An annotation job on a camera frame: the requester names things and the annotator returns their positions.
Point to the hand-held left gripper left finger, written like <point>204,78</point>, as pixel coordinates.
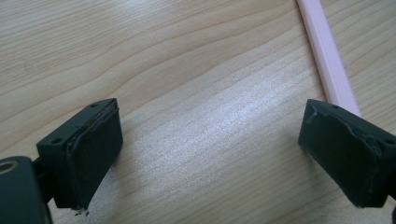
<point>90,155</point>

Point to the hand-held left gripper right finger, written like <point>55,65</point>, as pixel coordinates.
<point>342,155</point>

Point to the pink toothbrush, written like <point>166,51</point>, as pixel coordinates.
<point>327,56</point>

